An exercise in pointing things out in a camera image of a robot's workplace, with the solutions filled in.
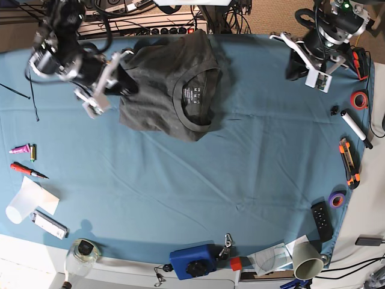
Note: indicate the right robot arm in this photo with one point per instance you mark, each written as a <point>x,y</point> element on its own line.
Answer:
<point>57,51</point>

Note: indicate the blue table cloth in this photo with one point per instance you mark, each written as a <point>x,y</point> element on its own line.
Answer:
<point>274,151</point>

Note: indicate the printed paper with drawing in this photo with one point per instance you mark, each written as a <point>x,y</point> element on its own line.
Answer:
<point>274,258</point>

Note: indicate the orange black tool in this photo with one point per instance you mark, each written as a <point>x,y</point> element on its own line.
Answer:
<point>360,63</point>

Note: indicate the black power strip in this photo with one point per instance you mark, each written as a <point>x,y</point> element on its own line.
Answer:
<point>167,30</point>

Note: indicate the green yellow battery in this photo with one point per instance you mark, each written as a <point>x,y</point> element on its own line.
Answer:
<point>33,150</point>

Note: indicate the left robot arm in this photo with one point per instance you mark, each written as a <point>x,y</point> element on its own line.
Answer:
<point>346,19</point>

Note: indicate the red screwdriver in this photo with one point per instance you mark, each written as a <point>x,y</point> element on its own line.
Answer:
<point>22,169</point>

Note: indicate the black remote control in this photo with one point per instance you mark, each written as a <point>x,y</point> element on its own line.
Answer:
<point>322,221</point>

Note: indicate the black zip tie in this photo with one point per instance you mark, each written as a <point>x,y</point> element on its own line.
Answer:
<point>33,98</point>
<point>14,91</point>

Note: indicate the small black clip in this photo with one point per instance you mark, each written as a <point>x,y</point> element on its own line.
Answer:
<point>334,110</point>

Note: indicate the purple tape roll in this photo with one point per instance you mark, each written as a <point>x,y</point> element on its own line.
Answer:
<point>336,199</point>

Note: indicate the pink glue tube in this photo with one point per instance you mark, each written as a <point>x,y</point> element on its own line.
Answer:
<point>20,149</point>

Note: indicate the white black device box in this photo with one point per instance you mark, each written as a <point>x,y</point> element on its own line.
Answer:
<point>49,225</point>

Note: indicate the dark grey T-shirt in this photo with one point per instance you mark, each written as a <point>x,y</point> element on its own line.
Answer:
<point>177,80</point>

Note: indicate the black power adapter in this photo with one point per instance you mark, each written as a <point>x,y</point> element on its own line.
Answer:
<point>369,240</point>

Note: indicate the grey green cup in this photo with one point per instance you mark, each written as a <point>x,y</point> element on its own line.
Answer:
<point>307,262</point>

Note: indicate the orange black utility knife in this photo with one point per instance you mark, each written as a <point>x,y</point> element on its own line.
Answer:
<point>351,171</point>

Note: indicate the white marker pen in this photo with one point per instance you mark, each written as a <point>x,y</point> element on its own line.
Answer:
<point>357,130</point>

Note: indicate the red tape roll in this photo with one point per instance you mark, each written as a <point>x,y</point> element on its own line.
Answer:
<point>359,100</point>

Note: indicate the blue box with knob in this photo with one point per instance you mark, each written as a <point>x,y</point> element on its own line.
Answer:
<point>193,262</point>

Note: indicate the silver carabiner clip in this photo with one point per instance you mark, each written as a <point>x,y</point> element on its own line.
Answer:
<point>226,250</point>

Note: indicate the clear glass jar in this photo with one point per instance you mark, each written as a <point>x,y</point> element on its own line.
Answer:
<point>80,259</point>

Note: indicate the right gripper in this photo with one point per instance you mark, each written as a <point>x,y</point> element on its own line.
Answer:
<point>119,83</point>

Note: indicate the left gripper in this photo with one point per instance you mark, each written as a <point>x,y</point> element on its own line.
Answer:
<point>296,67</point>

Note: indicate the red cube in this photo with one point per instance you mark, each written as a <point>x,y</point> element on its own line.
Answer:
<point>236,264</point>

